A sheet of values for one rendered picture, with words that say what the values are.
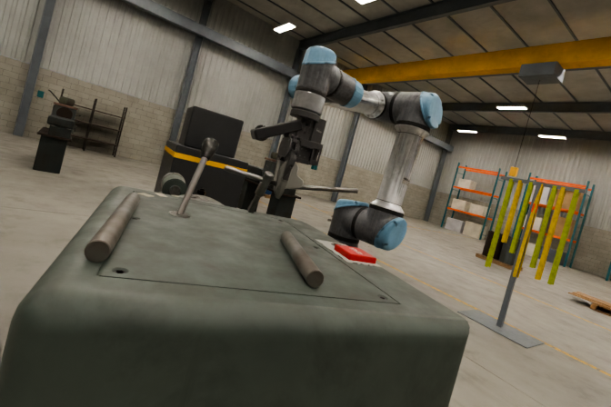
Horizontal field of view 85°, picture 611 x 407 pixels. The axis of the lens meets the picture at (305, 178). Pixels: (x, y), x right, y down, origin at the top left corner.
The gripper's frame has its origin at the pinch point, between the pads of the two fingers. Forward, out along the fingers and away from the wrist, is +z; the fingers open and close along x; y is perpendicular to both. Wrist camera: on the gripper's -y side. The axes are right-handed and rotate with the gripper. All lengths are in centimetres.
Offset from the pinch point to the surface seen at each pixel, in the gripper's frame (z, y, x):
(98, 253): 5.5, -30.1, -39.3
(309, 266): 4.5, -7.3, -38.2
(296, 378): 13, -10, -47
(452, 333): 7.7, 9.6, -46.9
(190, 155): 20, 25, 486
